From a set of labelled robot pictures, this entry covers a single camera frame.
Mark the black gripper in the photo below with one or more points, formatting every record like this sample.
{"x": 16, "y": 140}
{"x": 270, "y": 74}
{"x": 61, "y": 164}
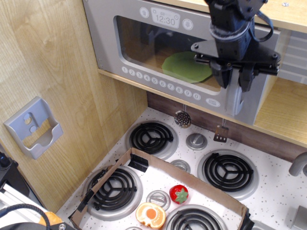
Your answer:
{"x": 240, "y": 50}

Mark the grey toy microwave door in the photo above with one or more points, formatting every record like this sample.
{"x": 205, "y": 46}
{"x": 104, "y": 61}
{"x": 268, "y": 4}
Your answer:
{"x": 132, "y": 38}

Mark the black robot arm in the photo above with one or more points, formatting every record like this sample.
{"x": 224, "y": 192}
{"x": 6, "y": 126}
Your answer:
{"x": 231, "y": 14}

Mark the green plate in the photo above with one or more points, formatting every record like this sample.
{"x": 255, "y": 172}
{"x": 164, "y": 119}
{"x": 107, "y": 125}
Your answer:
{"x": 183, "y": 67}

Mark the hanging toy spatula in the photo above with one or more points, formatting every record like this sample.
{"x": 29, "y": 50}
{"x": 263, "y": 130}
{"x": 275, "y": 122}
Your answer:
{"x": 221, "y": 132}

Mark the hanging skimmer spoon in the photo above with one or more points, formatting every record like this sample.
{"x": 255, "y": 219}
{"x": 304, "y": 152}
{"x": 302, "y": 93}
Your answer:
{"x": 182, "y": 118}

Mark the back right stove burner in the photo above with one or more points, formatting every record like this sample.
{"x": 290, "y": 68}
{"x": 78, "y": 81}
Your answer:
{"x": 229, "y": 171}

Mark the stove burner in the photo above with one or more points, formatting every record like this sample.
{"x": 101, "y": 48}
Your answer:
{"x": 153, "y": 137}
{"x": 229, "y": 171}
{"x": 193, "y": 217}
{"x": 118, "y": 197}

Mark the back left stove burner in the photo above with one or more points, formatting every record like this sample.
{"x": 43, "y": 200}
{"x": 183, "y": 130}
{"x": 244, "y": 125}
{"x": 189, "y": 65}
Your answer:
{"x": 153, "y": 137}

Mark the grey middle stove knob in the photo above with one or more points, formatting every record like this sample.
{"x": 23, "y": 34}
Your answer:
{"x": 181, "y": 164}

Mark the grey toy faucet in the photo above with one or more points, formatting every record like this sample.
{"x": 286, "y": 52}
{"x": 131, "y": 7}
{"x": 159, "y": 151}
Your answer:
{"x": 299, "y": 165}

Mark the red toy strawberry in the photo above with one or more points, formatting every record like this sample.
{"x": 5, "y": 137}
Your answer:
{"x": 178, "y": 194}

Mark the grey front stove knob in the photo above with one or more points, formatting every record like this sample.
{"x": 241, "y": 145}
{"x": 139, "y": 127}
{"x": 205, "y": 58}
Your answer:
{"x": 159, "y": 198}

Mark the front right stove burner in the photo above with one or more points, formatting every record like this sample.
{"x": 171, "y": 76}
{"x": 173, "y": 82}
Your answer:
{"x": 193, "y": 217}

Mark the orange toy fruit half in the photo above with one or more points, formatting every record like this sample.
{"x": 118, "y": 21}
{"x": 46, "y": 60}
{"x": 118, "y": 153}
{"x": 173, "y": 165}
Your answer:
{"x": 150, "y": 215}

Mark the front left stove burner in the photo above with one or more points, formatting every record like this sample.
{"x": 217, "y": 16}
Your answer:
{"x": 118, "y": 197}

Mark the orange toy bread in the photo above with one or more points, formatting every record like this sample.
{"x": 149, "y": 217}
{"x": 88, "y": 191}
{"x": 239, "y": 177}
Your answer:
{"x": 52, "y": 217}

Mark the black device at left edge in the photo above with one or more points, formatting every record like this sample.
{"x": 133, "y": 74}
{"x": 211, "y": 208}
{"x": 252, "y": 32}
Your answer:
{"x": 9, "y": 174}

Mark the cardboard frame barrier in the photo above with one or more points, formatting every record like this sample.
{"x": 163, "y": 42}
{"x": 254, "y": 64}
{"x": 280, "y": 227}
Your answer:
{"x": 142, "y": 161}

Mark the grey wall phone holder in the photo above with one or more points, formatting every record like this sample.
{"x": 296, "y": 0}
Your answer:
{"x": 27, "y": 121}

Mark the aluminium rail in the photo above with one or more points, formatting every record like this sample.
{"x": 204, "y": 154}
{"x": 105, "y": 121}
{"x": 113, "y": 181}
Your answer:
{"x": 9, "y": 197}

